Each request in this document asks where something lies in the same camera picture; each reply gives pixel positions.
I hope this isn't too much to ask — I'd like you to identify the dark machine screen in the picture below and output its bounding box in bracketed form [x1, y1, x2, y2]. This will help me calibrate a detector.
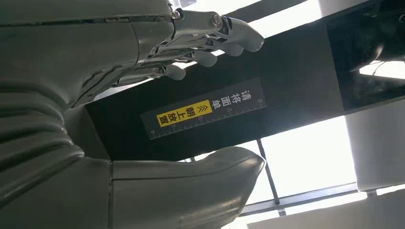
[327, 0, 405, 112]

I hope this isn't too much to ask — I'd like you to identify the dark window frame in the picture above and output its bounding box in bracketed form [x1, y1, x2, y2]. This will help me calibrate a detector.
[186, 0, 379, 219]

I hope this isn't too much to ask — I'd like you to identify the black yellow ruler label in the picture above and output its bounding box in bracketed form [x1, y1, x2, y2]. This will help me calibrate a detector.
[140, 78, 268, 140]

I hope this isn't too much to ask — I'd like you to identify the black inbound scanner machine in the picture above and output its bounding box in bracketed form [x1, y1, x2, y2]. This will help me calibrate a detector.
[63, 0, 405, 162]

